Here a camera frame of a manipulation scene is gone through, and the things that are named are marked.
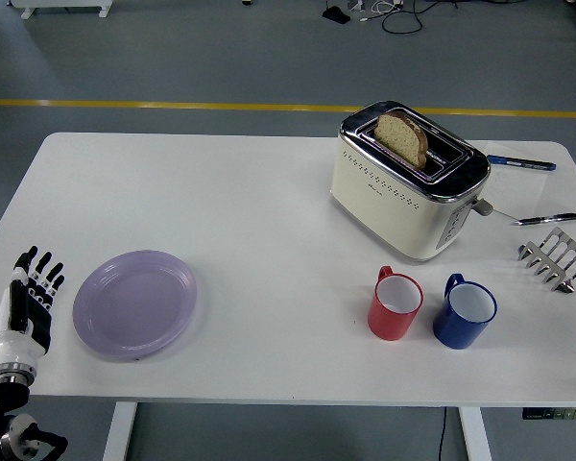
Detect white floor cable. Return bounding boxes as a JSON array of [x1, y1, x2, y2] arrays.
[[357, 0, 405, 23]]

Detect bread slice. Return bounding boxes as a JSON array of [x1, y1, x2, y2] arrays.
[[373, 111, 430, 169]]

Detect cream and chrome toaster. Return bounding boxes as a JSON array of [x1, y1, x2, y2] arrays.
[[329, 99, 496, 266]]

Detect yellow floor tape line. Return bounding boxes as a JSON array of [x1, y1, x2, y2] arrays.
[[0, 98, 576, 120]]

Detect black ballpoint pen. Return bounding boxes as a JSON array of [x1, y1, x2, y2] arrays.
[[512, 212, 576, 227]]

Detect blue marker pen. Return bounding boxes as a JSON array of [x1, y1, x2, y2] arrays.
[[486, 154, 557, 171]]

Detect red enamel mug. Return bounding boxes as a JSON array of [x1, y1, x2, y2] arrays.
[[367, 265, 424, 343]]

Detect purple plastic plate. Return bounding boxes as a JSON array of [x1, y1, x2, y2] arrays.
[[71, 249, 199, 363]]

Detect white table leg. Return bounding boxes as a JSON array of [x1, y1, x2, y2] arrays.
[[101, 401, 138, 461], [457, 406, 493, 461]]

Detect metal toast rack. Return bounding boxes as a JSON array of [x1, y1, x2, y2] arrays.
[[516, 227, 576, 294]]

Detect black cable under table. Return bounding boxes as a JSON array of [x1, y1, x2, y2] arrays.
[[436, 406, 449, 461]]

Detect blue enamel mug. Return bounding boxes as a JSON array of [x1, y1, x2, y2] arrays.
[[432, 273, 499, 351]]

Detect white furniture base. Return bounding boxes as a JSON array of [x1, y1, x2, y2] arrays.
[[9, 0, 114, 21]]

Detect white paper sheet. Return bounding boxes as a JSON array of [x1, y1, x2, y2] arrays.
[[478, 141, 551, 220]]

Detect black table control panel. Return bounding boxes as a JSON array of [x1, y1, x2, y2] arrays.
[[521, 406, 576, 422]]

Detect black floor cable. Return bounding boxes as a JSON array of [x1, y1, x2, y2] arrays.
[[380, 0, 443, 36]]

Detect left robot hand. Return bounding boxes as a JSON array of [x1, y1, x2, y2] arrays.
[[0, 245, 69, 370]]

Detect black floor pedal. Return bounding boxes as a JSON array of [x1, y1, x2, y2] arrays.
[[322, 5, 352, 25]]

